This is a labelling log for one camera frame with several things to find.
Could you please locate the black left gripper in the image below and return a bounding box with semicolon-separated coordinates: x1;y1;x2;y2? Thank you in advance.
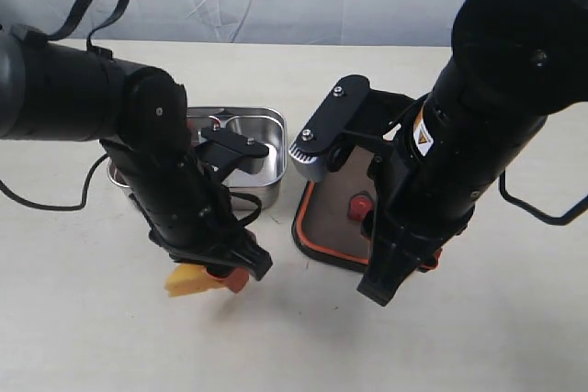
147;180;272;294

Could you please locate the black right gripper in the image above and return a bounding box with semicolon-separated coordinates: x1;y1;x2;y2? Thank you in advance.
356;189;474;307

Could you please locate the yellow cheese wedge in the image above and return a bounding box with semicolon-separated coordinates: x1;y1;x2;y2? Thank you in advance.
164;263;225;297

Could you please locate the dark transparent lunch box lid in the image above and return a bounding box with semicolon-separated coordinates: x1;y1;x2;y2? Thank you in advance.
290;143;442;276

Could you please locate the stainless steel lunch box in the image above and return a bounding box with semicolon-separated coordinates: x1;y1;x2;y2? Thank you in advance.
107;106;288;209

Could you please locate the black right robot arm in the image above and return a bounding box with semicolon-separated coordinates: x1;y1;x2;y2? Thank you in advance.
358;0;587;306

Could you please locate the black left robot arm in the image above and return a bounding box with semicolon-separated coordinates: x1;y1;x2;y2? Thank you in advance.
1;29;272;279

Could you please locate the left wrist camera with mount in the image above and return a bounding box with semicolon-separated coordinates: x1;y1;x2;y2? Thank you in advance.
194;126;269;181

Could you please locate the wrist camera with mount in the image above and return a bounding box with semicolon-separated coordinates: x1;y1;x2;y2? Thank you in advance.
288;74;416;183
194;126;269;181

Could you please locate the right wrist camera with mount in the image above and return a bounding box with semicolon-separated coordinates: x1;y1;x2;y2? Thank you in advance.
288;74;416;183

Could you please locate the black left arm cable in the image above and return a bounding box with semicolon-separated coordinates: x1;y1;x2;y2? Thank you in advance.
0;0;131;213

